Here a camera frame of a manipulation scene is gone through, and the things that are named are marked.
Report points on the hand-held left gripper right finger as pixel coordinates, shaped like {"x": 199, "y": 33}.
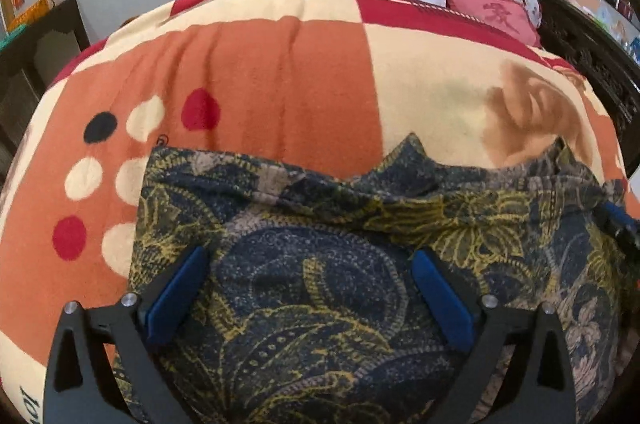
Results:
{"x": 445, "y": 299}

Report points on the dark carved wooden cabinet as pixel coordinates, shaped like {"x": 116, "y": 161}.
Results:
{"x": 590, "y": 49}

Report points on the green cloth bundle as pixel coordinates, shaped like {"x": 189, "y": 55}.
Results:
{"x": 14, "y": 37}

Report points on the pile of packets and bags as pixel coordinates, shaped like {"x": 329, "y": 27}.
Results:
{"x": 605, "y": 14}

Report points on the small red heart pillow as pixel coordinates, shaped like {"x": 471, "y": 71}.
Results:
{"x": 490, "y": 14}

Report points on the dark wooden side table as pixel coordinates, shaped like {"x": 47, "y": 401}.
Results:
{"x": 20, "y": 104}

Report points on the orange red patchwork blanket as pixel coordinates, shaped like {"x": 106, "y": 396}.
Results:
{"x": 300, "y": 79}

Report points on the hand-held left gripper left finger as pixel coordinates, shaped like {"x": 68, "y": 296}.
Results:
{"x": 175, "y": 294}

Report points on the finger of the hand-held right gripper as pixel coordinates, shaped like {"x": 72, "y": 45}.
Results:
{"x": 622, "y": 219}

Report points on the dark floral shirt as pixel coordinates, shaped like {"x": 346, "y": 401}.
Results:
{"x": 325, "y": 264}

